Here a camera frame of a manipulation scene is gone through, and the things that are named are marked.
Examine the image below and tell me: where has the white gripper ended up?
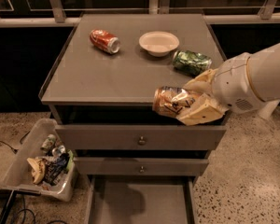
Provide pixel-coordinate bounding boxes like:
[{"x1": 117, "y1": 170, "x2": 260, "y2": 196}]
[{"x1": 176, "y1": 52, "x2": 266, "y2": 126}]

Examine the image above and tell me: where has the orange soda can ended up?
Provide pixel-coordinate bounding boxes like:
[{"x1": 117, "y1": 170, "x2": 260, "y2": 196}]
[{"x1": 152, "y1": 86, "x2": 201, "y2": 118}]

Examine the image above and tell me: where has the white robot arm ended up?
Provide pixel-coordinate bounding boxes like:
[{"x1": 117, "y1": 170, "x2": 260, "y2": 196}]
[{"x1": 177, "y1": 43, "x2": 280, "y2": 125}]

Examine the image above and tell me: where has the green soda can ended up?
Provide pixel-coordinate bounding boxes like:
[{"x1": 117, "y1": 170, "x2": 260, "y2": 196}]
[{"x1": 173, "y1": 50, "x2": 212, "y2": 77}]

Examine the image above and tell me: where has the grey drawer cabinet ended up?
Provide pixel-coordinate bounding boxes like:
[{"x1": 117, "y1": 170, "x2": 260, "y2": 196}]
[{"x1": 38, "y1": 13, "x2": 247, "y2": 185}]

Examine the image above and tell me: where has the red soda can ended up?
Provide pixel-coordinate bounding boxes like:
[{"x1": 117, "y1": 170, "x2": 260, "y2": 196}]
[{"x1": 90, "y1": 29, "x2": 120, "y2": 54}]

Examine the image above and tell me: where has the grey bottom drawer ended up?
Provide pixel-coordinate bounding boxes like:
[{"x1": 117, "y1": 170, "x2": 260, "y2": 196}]
[{"x1": 83, "y1": 175, "x2": 199, "y2": 224}]

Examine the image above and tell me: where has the grey drawer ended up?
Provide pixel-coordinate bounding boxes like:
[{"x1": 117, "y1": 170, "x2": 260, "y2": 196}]
[
  {"x1": 55, "y1": 125, "x2": 226, "y2": 150},
  {"x1": 83, "y1": 175, "x2": 199, "y2": 224},
  {"x1": 74, "y1": 157, "x2": 208, "y2": 176}
]

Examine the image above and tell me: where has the grey middle drawer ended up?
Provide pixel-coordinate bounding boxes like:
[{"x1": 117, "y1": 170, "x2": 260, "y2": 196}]
[{"x1": 74, "y1": 157, "x2": 208, "y2": 176}]

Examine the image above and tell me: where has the grey top drawer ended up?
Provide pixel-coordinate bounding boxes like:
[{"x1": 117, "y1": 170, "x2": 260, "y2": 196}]
[{"x1": 55, "y1": 125, "x2": 226, "y2": 150}]

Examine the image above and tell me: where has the small can in bin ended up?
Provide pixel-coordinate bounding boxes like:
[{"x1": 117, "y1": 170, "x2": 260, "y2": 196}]
[{"x1": 40, "y1": 134, "x2": 57, "y2": 153}]

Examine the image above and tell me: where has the white paper bowl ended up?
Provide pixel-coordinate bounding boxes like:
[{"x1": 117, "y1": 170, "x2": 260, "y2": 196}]
[{"x1": 139, "y1": 31, "x2": 179, "y2": 57}]

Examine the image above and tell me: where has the dark blue snack wrapper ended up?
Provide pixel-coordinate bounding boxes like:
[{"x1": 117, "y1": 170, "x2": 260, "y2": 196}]
[{"x1": 44, "y1": 153, "x2": 69, "y2": 185}]

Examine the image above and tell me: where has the metal window railing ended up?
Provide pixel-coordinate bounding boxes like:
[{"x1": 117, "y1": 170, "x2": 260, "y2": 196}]
[{"x1": 0, "y1": 0, "x2": 280, "y2": 27}]

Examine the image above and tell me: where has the clear plastic bin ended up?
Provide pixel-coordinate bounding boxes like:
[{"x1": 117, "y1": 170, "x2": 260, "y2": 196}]
[{"x1": 1, "y1": 119, "x2": 77, "y2": 202}]

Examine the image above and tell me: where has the tan crumpled bag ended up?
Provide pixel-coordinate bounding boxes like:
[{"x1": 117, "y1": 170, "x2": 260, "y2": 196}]
[{"x1": 27, "y1": 158, "x2": 46, "y2": 185}]

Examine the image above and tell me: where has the white post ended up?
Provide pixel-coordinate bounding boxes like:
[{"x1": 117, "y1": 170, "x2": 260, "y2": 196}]
[{"x1": 258, "y1": 100, "x2": 280, "y2": 119}]

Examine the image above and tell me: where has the black floor cable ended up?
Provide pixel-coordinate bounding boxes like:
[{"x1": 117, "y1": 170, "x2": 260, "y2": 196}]
[{"x1": 0, "y1": 131, "x2": 31, "y2": 156}]

